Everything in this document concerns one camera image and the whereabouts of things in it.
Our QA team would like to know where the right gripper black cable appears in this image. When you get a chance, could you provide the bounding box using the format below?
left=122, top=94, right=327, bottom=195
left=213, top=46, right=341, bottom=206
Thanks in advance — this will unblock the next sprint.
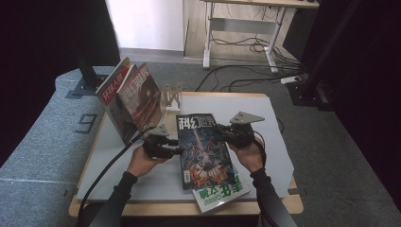
left=252, top=138, right=278, bottom=227

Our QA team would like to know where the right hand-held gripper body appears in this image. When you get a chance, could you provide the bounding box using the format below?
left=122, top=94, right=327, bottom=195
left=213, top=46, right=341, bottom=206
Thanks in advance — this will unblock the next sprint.
left=225, top=111, right=266, bottom=149

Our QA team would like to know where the white metal-legged desk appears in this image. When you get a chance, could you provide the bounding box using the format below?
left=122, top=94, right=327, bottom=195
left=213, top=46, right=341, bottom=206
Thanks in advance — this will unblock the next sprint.
left=201, top=0, right=320, bottom=74

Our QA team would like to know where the translucent beige expandable book rack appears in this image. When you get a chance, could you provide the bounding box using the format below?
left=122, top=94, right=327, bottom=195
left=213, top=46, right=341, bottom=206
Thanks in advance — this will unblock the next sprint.
left=159, top=82, right=183, bottom=137

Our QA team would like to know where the person's left hand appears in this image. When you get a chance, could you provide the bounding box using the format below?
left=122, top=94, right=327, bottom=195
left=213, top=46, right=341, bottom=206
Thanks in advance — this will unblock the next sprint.
left=127, top=145, right=168, bottom=178

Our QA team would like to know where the black metal stand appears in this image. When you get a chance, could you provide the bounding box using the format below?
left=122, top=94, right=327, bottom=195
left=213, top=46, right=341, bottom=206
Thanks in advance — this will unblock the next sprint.
left=64, top=41, right=115, bottom=99
left=288, top=0, right=362, bottom=112

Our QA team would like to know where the white green snow scene magazine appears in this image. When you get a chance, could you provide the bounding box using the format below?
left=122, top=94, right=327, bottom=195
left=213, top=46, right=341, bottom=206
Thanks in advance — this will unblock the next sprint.
left=192, top=166, right=252, bottom=215

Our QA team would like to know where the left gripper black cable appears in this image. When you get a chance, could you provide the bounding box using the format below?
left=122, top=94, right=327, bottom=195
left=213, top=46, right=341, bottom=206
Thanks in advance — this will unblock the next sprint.
left=78, top=126, right=156, bottom=219

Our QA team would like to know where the person's left leg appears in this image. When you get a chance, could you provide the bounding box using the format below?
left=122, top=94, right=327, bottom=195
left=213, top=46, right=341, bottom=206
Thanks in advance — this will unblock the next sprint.
left=77, top=203, right=102, bottom=227

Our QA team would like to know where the portrait cover magazine red label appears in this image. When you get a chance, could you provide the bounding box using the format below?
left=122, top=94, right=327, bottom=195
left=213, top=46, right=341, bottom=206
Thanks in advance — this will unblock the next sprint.
left=95, top=57, right=140, bottom=146

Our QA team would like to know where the white power strip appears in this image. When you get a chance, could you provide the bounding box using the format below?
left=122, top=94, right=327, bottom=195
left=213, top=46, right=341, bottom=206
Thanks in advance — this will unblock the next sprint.
left=280, top=75, right=303, bottom=85

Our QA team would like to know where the bundle of black floor cables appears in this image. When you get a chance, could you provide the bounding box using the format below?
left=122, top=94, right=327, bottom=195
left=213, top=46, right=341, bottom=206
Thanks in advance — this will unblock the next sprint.
left=195, top=6, right=304, bottom=93

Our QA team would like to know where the black curtain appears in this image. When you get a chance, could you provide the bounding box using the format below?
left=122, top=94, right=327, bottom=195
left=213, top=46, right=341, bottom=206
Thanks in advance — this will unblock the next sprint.
left=283, top=0, right=401, bottom=202
left=0, top=0, right=123, bottom=166

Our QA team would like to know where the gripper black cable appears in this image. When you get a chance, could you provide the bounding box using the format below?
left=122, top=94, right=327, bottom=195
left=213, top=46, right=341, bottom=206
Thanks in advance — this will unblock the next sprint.
left=78, top=126, right=156, bottom=219
left=252, top=138, right=278, bottom=227

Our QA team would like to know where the dark blue cover magazine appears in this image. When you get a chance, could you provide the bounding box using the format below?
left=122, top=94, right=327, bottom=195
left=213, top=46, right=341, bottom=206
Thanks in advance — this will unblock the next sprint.
left=175, top=113, right=235, bottom=191

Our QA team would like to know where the person's right hand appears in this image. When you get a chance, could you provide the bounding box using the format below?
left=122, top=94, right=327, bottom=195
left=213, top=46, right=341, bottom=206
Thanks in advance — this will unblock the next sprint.
left=228, top=138, right=266, bottom=174

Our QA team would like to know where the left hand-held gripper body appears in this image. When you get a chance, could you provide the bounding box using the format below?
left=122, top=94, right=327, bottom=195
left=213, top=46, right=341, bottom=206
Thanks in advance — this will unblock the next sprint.
left=142, top=124, right=173, bottom=160

